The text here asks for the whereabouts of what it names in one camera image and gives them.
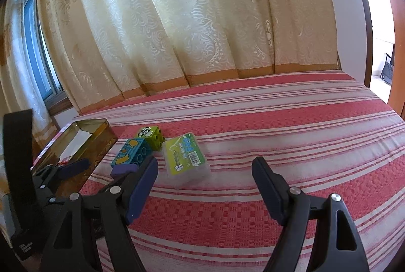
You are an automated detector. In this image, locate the clear dental floss box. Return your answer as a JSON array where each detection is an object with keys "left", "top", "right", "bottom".
[{"left": 163, "top": 132, "right": 211, "bottom": 189}]

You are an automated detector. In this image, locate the white paper tray liner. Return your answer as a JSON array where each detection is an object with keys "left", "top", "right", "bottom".
[{"left": 59, "top": 130, "right": 91, "bottom": 163}]

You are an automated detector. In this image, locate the gold tin tray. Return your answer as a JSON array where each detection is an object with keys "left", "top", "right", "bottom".
[{"left": 32, "top": 119, "right": 117, "bottom": 197}]

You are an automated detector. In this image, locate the blue toy block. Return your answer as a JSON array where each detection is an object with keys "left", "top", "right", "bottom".
[{"left": 111, "top": 138, "right": 152, "bottom": 167}]

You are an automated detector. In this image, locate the green toy block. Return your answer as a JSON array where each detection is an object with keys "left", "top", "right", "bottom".
[{"left": 137, "top": 126, "right": 166, "bottom": 151}]

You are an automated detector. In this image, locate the cream patterned curtain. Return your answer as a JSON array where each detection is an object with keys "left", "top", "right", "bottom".
[{"left": 1, "top": 0, "right": 339, "bottom": 146}]

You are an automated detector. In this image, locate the dark chair in doorway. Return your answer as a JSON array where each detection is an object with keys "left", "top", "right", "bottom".
[{"left": 380, "top": 46, "right": 395, "bottom": 85}]

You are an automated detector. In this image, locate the orange wooden door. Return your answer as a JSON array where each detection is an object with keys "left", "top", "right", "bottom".
[{"left": 388, "top": 0, "right": 405, "bottom": 119}]

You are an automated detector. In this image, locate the black wrist strap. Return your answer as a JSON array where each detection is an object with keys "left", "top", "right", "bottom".
[{"left": 2, "top": 109, "right": 42, "bottom": 261}]

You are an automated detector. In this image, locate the window with frame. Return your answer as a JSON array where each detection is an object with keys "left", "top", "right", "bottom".
[{"left": 23, "top": 0, "right": 71, "bottom": 116}]

